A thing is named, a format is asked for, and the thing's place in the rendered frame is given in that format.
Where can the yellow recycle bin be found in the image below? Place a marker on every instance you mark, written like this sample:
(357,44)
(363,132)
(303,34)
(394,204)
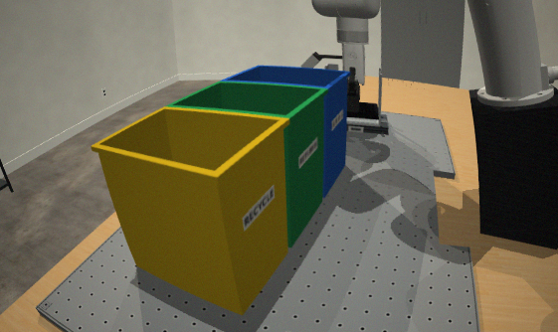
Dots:
(216,235)

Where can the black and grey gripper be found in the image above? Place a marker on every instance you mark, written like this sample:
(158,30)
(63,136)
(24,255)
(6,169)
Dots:
(353,58)

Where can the blue bin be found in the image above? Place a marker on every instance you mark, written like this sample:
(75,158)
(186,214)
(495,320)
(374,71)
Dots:
(335,107)

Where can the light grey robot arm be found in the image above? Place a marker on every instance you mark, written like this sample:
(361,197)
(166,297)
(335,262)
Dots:
(507,41)

